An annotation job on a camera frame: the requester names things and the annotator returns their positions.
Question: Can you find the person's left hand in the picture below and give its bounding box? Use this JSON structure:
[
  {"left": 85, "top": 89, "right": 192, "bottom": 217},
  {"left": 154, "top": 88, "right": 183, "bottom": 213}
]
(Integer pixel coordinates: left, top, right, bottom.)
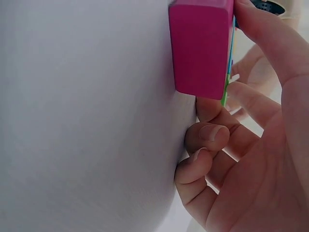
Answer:
[{"left": 226, "top": 44, "right": 283, "bottom": 118}]

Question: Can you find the person's right hand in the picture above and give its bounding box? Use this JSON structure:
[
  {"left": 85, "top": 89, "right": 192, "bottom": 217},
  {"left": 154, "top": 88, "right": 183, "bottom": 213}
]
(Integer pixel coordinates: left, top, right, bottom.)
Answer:
[{"left": 175, "top": 0, "right": 309, "bottom": 232}]

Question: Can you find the pink rectangular box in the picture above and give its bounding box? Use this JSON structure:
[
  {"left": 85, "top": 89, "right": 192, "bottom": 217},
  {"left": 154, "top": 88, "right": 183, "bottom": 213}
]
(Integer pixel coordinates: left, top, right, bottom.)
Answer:
[{"left": 168, "top": 0, "right": 237, "bottom": 107}]

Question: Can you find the black wrist band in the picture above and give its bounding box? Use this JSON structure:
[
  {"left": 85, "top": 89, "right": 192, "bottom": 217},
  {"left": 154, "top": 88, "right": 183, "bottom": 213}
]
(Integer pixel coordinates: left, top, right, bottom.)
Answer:
[{"left": 251, "top": 0, "right": 287, "bottom": 15}]

